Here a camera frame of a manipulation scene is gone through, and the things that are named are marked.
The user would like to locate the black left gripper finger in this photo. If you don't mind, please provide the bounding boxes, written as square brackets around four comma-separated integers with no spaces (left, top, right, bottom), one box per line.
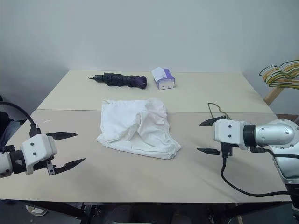
[55,158,86,175]
[45,132,78,141]

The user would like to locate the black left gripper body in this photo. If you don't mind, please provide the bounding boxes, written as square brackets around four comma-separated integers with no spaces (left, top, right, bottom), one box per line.
[32,158,58,176]

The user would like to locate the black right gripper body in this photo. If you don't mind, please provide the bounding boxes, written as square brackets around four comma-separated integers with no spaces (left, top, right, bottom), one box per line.
[219,142,235,158]

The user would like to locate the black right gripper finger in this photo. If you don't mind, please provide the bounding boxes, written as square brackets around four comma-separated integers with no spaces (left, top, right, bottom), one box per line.
[199,115,229,127]
[196,147,221,156]

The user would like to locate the olive wire hanger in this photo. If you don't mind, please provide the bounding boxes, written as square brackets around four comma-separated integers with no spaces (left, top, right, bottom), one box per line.
[207,102,231,121]

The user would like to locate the white cloth garment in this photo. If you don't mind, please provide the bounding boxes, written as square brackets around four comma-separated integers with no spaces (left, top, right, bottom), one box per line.
[95,98,183,161]

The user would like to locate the white shoe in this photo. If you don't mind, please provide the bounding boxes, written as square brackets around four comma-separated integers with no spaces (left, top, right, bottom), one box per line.
[25,204,49,217]

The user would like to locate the person leg in jeans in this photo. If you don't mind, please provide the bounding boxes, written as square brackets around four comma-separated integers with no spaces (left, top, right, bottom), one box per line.
[0,93,28,147]

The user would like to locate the purple white tissue box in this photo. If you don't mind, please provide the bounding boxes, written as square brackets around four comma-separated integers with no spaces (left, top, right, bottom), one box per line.
[151,67,177,91]

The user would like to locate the hangers on wooden rack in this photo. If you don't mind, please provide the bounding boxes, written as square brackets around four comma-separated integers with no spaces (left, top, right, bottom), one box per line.
[263,85,285,104]

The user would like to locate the dark purple cloth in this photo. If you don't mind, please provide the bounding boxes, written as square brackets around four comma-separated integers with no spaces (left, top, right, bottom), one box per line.
[88,72,148,90]

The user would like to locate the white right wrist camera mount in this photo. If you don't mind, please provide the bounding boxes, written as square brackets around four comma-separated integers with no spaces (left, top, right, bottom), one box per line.
[212,119,251,151]

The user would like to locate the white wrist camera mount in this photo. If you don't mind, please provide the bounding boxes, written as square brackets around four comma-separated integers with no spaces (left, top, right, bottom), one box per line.
[20,133,58,175]
[212,119,251,151]

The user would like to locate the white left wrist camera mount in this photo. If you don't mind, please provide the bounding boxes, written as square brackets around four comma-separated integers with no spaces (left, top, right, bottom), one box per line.
[20,133,58,175]

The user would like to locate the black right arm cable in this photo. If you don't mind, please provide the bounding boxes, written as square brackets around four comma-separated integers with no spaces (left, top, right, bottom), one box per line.
[220,146,299,197]

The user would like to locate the black table frame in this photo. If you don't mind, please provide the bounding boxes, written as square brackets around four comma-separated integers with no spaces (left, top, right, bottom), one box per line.
[0,198,292,224]

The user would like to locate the green wire hanger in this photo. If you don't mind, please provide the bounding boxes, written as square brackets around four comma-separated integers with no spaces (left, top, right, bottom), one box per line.
[258,59,299,91]

